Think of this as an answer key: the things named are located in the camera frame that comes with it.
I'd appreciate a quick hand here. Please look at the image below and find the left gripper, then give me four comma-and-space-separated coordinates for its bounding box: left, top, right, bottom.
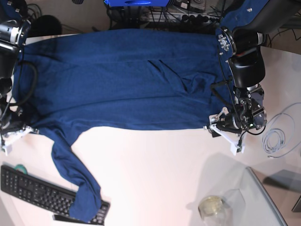
209, 113, 242, 138

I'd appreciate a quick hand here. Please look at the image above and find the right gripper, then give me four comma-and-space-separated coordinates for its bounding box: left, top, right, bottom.
0, 115, 26, 136

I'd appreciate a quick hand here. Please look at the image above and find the dark blue t-shirt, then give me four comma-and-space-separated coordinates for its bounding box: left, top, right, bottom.
13, 29, 226, 222

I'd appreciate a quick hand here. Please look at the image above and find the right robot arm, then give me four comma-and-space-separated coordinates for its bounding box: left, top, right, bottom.
0, 0, 38, 136

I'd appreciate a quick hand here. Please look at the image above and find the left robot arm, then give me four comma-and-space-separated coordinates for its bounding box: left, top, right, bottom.
212, 0, 301, 134

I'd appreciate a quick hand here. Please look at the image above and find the green tape roll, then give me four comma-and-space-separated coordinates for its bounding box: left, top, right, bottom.
14, 164, 28, 174

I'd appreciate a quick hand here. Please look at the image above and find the black computer keyboard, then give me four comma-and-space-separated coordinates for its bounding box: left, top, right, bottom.
0, 164, 111, 226

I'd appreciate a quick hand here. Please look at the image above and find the clear glass jar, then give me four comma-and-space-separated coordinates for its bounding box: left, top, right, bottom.
198, 195, 226, 226

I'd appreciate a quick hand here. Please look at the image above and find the white power strip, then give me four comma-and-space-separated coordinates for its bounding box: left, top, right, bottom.
141, 11, 219, 24

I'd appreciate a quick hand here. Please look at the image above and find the blue box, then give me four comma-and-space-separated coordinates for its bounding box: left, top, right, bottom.
104, 0, 169, 7

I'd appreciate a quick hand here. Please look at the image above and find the coiled white cable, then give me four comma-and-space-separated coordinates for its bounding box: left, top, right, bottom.
261, 102, 301, 159

